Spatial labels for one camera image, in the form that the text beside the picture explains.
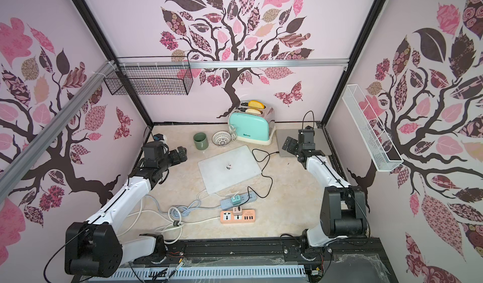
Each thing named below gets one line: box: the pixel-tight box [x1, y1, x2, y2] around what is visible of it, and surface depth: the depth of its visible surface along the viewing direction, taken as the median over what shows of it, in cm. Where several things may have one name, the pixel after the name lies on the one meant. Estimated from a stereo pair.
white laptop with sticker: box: [198, 144, 263, 195], surface depth 101 cm
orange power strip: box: [220, 209, 256, 224], surface depth 82 cm
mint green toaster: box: [228, 100, 276, 146], surface depth 105 cm
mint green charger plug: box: [230, 194, 241, 206], surface depth 83 cm
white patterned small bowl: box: [211, 130, 232, 146], surface depth 112 cm
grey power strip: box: [220, 191, 258, 211], surface depth 87 cm
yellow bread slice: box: [247, 99, 265, 109], surface depth 106 cm
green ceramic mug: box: [193, 132, 209, 151], surface depth 109 cm
